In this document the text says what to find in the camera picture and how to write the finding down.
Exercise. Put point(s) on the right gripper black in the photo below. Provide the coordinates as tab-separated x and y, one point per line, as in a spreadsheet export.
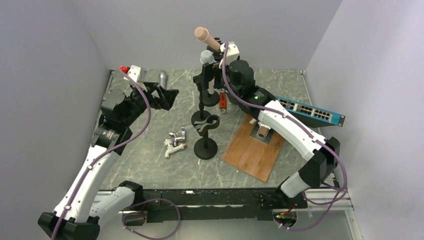
209	70

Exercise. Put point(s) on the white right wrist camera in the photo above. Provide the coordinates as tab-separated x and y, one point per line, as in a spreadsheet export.
232	53

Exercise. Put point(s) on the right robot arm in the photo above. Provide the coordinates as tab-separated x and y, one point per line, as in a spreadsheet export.
320	153

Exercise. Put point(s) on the white microphone with stand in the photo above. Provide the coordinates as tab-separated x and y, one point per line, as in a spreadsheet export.
210	96

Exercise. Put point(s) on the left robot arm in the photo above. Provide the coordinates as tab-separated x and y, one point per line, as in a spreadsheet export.
77	216

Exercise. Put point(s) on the black front microphone stand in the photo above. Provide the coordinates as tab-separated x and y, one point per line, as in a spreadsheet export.
206	148

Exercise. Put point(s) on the grey handheld microphone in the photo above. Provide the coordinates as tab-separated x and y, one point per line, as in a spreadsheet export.
163	78

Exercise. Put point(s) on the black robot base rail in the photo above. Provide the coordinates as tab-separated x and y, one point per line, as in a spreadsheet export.
214	204

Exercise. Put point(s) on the wooden board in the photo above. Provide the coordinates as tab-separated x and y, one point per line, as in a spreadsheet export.
251	155

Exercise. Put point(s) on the blue network switch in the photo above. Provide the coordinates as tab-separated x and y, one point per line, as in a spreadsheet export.
311	116

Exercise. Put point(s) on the chrome white faucet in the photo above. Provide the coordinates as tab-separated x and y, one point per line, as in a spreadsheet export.
175	143

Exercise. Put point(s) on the pink microphone on stand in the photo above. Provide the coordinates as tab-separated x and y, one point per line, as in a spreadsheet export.
214	44

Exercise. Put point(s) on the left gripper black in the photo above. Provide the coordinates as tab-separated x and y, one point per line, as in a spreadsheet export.
167	96

